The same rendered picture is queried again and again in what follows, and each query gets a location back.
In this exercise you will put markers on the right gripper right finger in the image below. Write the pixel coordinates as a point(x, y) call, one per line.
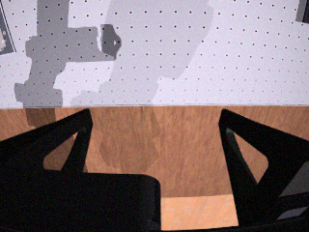
point(287, 173)

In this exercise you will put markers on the grey perforated base plate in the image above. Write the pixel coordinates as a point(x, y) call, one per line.
point(84, 53)

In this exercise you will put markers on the white tube carrier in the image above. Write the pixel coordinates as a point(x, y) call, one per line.
point(1, 38)

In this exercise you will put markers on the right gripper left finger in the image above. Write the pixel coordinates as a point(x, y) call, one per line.
point(29, 149)

